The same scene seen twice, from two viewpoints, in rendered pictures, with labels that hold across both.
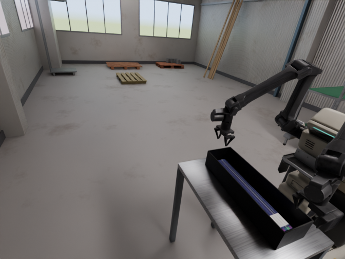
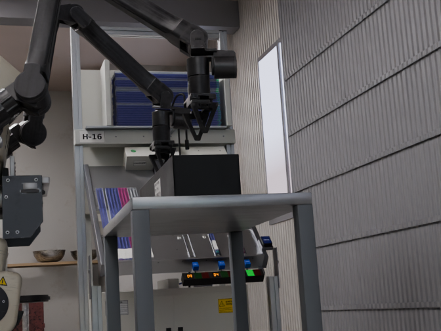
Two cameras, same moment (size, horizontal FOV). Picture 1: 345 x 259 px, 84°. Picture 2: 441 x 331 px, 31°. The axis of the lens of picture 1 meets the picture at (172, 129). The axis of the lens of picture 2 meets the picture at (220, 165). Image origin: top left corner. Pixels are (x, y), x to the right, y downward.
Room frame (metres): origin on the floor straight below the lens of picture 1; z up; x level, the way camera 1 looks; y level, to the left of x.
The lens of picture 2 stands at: (2.96, 0.05, 0.54)
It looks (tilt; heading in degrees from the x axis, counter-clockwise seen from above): 10 degrees up; 190
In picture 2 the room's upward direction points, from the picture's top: 4 degrees counter-clockwise
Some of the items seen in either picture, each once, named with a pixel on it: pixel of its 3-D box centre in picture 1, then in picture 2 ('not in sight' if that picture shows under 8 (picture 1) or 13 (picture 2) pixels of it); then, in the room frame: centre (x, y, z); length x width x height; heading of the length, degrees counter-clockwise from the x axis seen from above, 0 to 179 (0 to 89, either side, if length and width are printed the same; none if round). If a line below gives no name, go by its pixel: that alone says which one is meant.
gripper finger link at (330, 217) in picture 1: (319, 216); (160, 161); (0.49, -0.56, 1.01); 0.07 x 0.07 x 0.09; 25
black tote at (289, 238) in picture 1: (247, 186); (184, 193); (0.77, -0.43, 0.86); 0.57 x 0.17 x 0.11; 24
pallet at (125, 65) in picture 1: (123, 65); not in sight; (7.71, 2.12, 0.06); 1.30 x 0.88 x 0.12; 117
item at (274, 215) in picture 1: (246, 190); not in sight; (0.77, -0.43, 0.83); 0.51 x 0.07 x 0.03; 24
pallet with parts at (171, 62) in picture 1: (169, 62); not in sight; (8.65, 0.38, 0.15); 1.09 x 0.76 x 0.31; 117
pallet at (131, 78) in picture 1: (130, 78); not in sight; (5.94, 1.44, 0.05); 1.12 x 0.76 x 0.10; 29
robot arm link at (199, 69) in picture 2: (227, 116); (200, 68); (1.03, -0.31, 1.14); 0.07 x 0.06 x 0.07; 103
